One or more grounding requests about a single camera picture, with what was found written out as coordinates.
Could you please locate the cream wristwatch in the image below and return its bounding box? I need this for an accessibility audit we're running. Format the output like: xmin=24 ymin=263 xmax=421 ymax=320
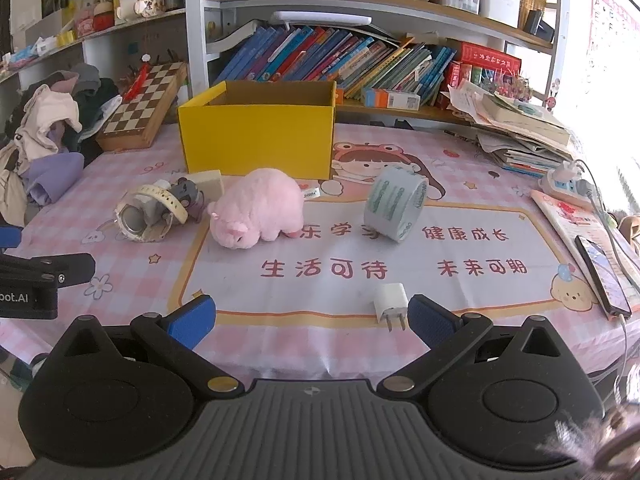
xmin=115 ymin=180 xmax=190 ymax=243

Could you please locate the white charger plug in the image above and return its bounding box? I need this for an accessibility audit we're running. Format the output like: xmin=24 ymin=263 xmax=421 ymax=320
xmin=372 ymin=283 xmax=410 ymax=333

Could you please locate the pink checked mat desktop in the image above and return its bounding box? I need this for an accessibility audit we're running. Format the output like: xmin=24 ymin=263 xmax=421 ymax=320
xmin=0 ymin=120 xmax=640 ymax=411

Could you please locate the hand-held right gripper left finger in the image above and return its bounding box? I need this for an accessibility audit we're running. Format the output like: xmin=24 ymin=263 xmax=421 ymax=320
xmin=50 ymin=294 xmax=246 ymax=396

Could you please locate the red round jar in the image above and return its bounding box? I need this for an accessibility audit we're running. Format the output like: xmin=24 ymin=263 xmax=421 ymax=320
xmin=92 ymin=0 xmax=116 ymax=31

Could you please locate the grey tape roll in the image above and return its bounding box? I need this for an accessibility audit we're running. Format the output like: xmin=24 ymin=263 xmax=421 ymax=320
xmin=363 ymin=166 xmax=429 ymax=243

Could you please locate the yellow cardboard box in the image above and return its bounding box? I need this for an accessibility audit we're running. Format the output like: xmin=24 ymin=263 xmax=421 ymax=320
xmin=177 ymin=80 xmax=337 ymax=181

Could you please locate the white bar lamp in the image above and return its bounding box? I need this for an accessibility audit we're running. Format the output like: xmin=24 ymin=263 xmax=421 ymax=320
xmin=270 ymin=10 xmax=373 ymax=27

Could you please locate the red book box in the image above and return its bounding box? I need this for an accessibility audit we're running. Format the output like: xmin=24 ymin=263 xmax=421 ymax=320
xmin=447 ymin=42 xmax=522 ymax=88

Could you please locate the orange and white small box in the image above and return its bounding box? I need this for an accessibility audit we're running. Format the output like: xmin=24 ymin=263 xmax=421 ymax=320
xmin=361 ymin=87 xmax=422 ymax=111

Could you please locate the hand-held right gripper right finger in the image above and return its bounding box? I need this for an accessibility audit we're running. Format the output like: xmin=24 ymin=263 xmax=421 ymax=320
xmin=377 ymin=295 xmax=591 ymax=396

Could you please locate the white pen holder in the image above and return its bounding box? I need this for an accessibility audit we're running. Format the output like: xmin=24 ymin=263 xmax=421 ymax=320
xmin=477 ymin=0 xmax=521 ymax=28

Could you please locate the wooden chessboard box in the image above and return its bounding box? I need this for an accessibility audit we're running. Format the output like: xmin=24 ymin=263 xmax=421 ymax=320
xmin=95 ymin=61 xmax=190 ymax=151

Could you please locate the pink booklet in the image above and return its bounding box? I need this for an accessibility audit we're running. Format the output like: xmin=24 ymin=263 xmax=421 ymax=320
xmin=531 ymin=190 xmax=640 ymax=321

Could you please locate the beige sponge block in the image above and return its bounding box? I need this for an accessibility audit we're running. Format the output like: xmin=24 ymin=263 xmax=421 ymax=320
xmin=187 ymin=170 xmax=225 ymax=203

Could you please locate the wall poster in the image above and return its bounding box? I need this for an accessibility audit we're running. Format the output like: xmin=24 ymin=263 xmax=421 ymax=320
xmin=590 ymin=0 xmax=640 ymax=91

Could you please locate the pink plush pig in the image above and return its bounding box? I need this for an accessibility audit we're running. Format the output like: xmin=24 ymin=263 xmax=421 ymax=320
xmin=206 ymin=168 xmax=307 ymax=249

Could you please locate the black smartphone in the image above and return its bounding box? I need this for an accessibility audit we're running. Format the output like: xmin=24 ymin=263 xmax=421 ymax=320
xmin=574 ymin=235 xmax=633 ymax=320

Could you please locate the stack of papers and books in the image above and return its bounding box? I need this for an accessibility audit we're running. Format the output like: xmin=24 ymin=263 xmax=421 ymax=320
xmin=440 ymin=80 xmax=581 ymax=178

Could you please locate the pile of clothes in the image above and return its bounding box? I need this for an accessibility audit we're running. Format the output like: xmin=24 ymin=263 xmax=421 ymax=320
xmin=0 ymin=62 xmax=123 ymax=226

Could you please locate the white power strip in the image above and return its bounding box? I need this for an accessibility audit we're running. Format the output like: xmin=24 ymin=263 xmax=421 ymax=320
xmin=542 ymin=160 xmax=598 ymax=208

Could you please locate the row of leaning books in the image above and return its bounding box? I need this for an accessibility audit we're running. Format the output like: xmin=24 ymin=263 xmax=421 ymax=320
xmin=220 ymin=24 xmax=456 ymax=101

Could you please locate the white shelf unit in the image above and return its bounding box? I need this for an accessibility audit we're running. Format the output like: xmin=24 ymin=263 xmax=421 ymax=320
xmin=0 ymin=0 xmax=571 ymax=126

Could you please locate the red tassel ornament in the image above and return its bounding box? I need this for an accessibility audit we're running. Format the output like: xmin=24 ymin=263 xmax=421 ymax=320
xmin=122 ymin=55 xmax=152 ymax=102

